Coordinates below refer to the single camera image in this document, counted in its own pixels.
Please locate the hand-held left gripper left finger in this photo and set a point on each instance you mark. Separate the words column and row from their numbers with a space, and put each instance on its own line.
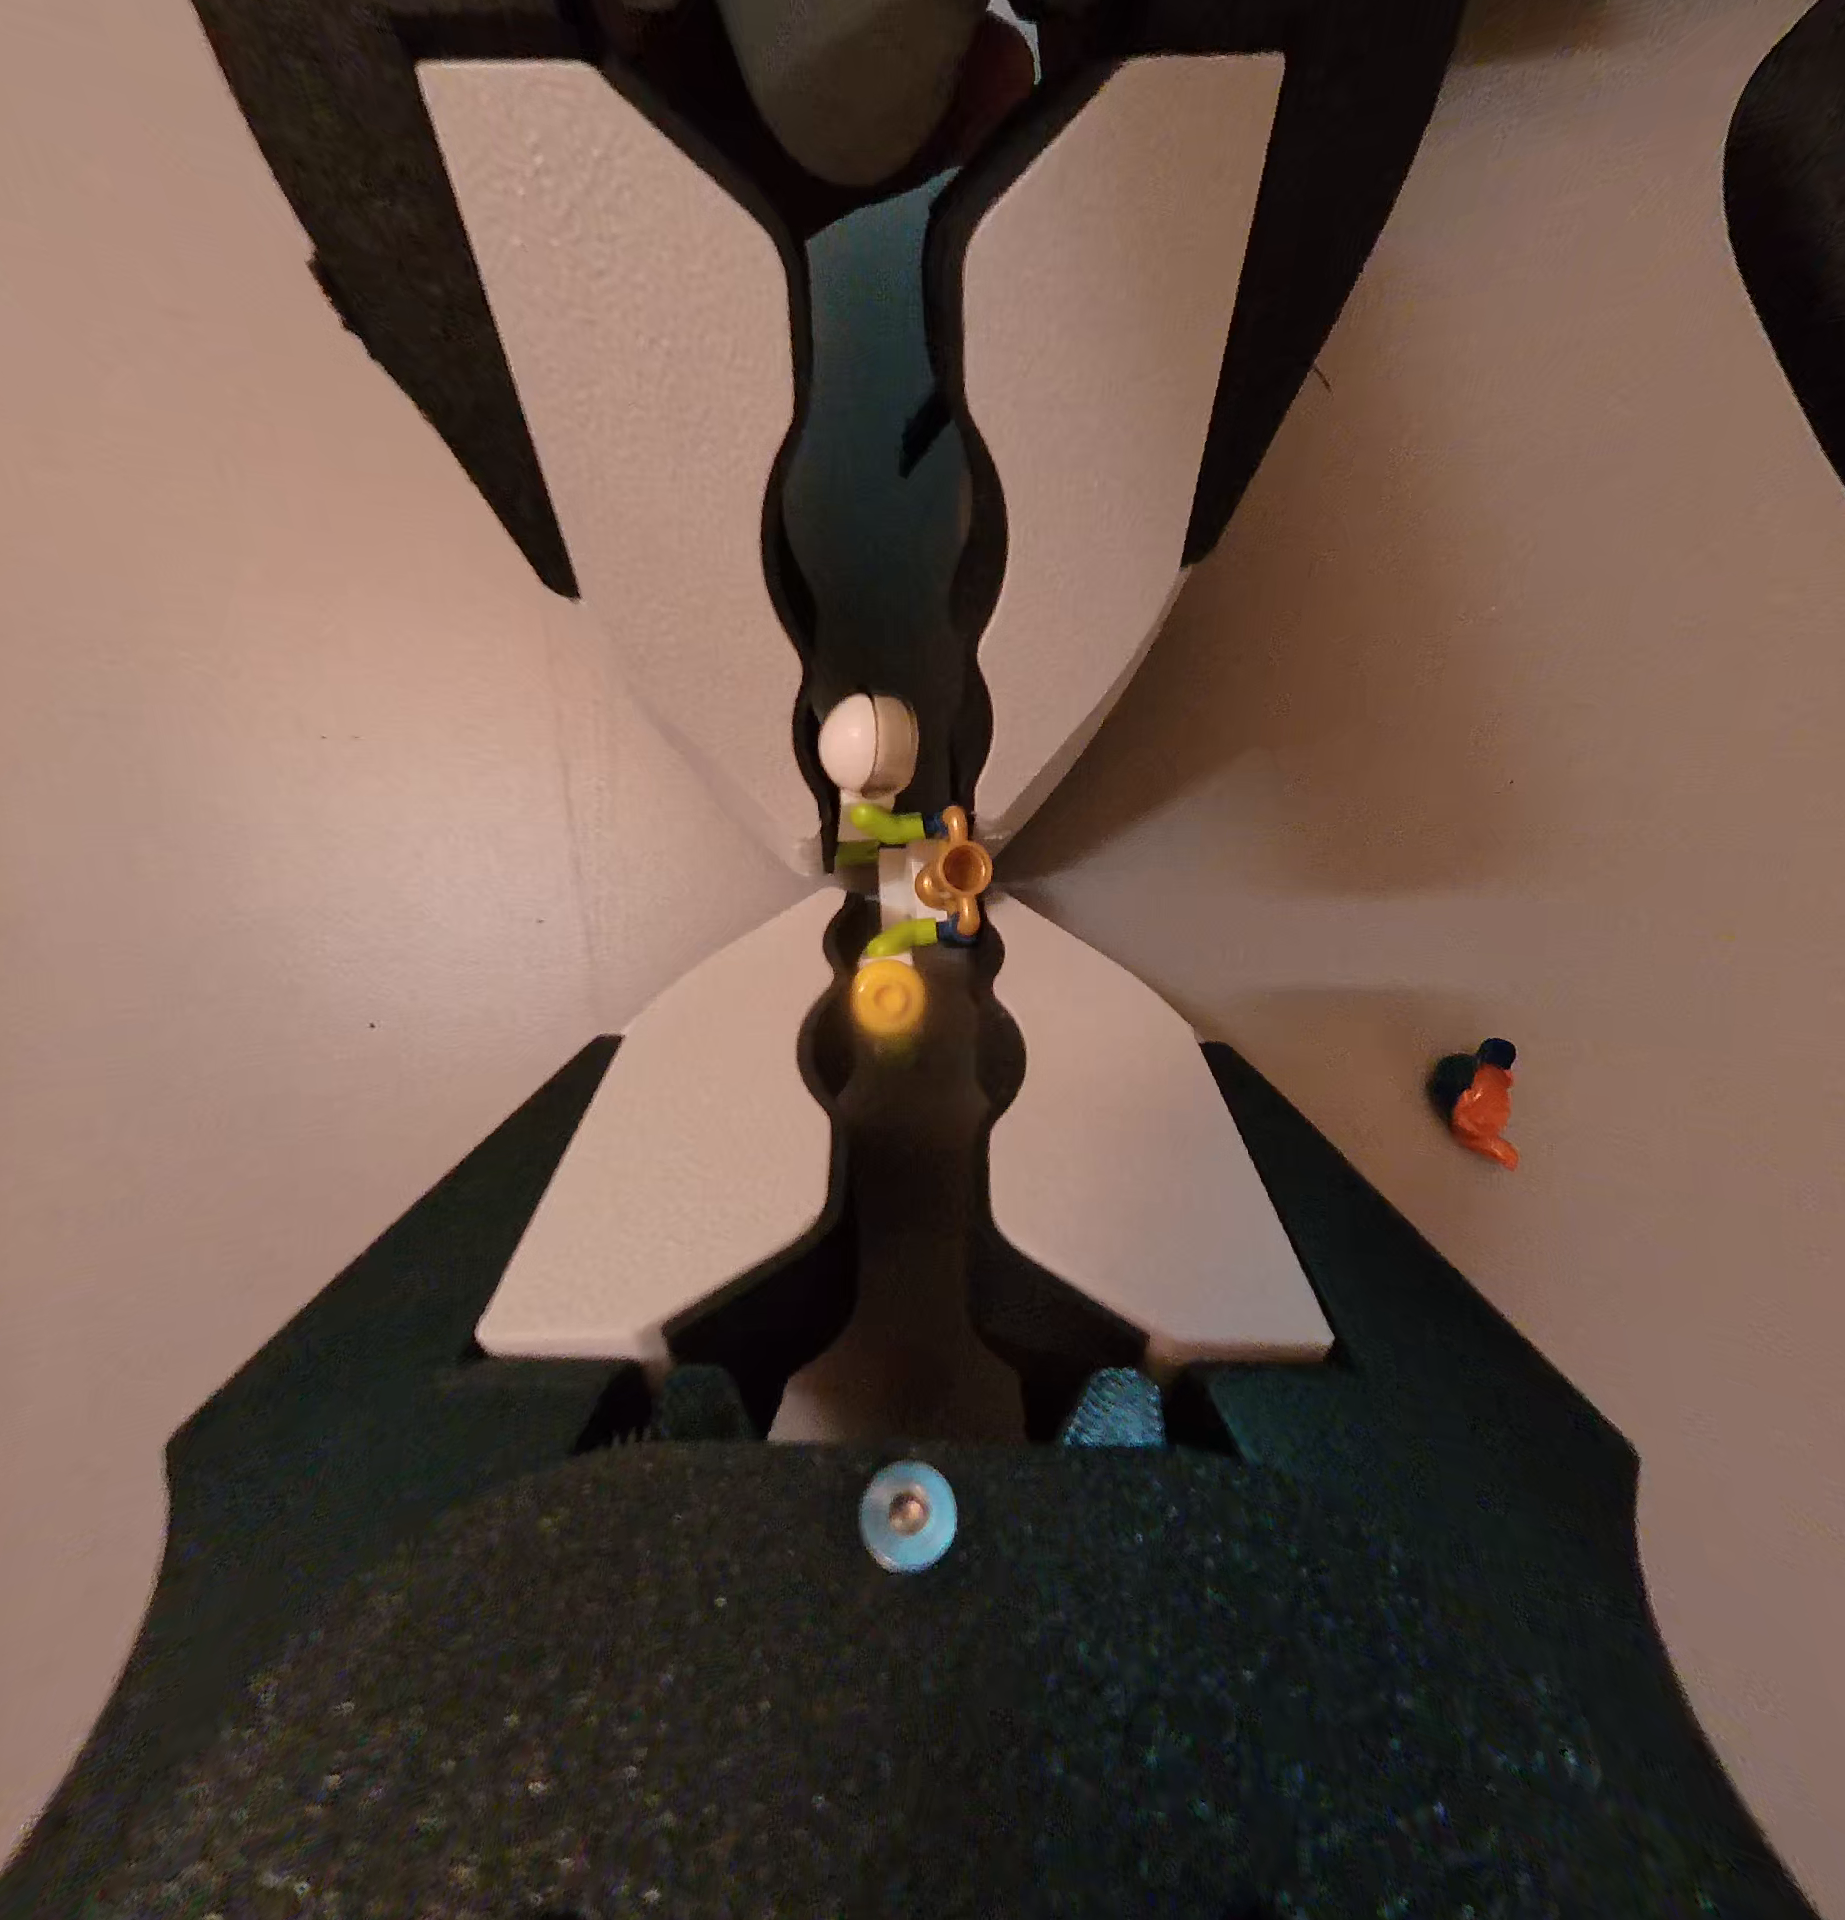
column 652, row 1201

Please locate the black mesh office chair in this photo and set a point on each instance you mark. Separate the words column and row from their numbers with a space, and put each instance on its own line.
column 1817, row 241

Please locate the green lego minifigure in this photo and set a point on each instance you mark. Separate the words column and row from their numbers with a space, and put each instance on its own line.
column 867, row 741

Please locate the yellow round lego piece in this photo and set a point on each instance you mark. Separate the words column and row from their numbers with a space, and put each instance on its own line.
column 890, row 998

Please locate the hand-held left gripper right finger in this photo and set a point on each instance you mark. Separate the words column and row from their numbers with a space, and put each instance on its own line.
column 1161, row 1201

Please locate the blue cap with orange hair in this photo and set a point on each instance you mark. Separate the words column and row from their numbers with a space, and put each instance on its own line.
column 1476, row 1104

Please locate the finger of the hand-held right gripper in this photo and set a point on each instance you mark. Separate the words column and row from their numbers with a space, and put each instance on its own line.
column 652, row 391
column 1116, row 391

